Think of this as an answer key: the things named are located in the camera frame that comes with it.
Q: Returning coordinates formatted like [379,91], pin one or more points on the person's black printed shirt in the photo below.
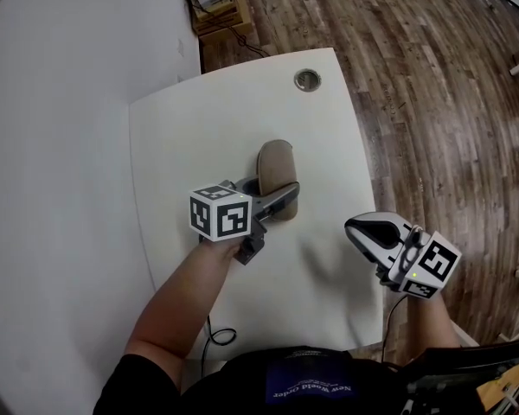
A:
[242,387]

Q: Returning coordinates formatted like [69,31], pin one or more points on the small white table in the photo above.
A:
[225,115]

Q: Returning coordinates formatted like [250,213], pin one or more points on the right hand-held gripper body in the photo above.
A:
[432,266]

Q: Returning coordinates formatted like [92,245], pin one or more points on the large cardboard box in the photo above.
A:
[229,27]

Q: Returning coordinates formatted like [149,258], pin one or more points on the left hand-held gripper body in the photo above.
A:
[218,214]

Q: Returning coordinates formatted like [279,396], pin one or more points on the brown oval pad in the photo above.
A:
[277,162]

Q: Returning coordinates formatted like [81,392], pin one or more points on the person's right forearm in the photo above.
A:
[430,327]

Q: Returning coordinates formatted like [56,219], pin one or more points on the wooden board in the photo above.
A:
[493,387]

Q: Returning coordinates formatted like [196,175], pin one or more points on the person's left forearm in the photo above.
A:
[186,292]

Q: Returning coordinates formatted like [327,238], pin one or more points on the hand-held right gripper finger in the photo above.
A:
[372,249]
[385,218]

